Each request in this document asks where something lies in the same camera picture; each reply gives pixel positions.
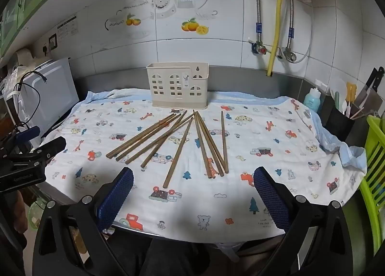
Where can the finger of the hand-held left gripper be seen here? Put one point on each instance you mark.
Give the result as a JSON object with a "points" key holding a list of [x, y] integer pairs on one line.
{"points": [[54, 145], [28, 134]]}

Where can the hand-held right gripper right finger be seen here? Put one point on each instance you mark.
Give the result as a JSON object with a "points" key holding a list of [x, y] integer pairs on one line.
{"points": [[270, 200]]}

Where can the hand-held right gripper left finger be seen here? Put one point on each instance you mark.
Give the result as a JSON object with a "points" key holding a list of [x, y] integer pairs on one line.
{"points": [[115, 200]]}

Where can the spread of wooden chopsticks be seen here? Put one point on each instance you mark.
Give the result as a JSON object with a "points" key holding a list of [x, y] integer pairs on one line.
{"points": [[177, 153]]}

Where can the beige plastic chopstick holder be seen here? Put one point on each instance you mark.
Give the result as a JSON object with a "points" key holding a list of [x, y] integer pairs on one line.
{"points": [[168, 83]]}

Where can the cartoon printed blanket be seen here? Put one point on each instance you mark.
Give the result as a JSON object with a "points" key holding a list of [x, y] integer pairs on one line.
{"points": [[270, 158]]}

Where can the white microwave oven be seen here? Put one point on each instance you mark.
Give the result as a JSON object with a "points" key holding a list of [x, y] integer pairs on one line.
{"points": [[54, 89]]}

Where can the person's dark trousers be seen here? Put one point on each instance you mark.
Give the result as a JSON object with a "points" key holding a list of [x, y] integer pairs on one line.
{"points": [[168, 256]]}

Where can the cream round container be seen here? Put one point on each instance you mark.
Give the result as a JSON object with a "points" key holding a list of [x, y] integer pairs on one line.
{"points": [[24, 56]]}

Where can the black utensil holder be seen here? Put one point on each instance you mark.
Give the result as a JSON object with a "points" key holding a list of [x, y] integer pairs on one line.
{"points": [[340, 125]]}

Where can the light blue pump bottle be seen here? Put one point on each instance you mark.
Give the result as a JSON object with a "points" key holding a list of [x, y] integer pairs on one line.
{"points": [[311, 100]]}

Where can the green plastic rack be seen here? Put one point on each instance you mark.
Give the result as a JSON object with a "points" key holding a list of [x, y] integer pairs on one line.
{"points": [[374, 155]]}

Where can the grey knife rack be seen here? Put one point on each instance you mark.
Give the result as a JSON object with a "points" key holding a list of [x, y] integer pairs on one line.
{"points": [[371, 100]]}

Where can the metal angle valve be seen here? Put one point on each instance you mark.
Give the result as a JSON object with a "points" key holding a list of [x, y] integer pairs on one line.
{"points": [[288, 54]]}

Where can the black and white wall label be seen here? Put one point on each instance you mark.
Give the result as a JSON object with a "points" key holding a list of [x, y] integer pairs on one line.
{"points": [[67, 27]]}

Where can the green wall cabinet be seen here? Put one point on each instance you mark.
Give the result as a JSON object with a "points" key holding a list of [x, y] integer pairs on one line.
{"points": [[18, 8]]}

